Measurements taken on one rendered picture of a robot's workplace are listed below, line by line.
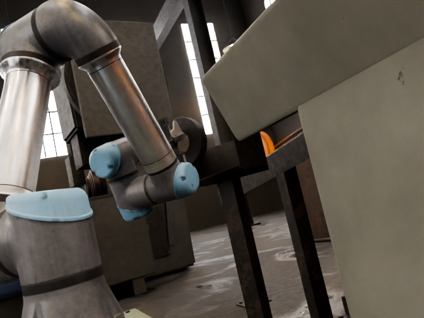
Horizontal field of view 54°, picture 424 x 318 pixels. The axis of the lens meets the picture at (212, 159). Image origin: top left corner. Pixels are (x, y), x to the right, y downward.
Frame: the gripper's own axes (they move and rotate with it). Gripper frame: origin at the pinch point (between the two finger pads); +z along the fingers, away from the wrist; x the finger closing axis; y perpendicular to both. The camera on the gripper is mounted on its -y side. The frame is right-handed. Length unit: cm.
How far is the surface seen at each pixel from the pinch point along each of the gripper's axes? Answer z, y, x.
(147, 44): 218, 80, 146
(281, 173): 40.1, -27.3, -9.2
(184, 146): 861, -64, 584
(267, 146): 50, -17, -3
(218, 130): 614, -38, 327
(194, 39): 656, 148, 329
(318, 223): 250, -128, 61
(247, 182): 56, -31, 14
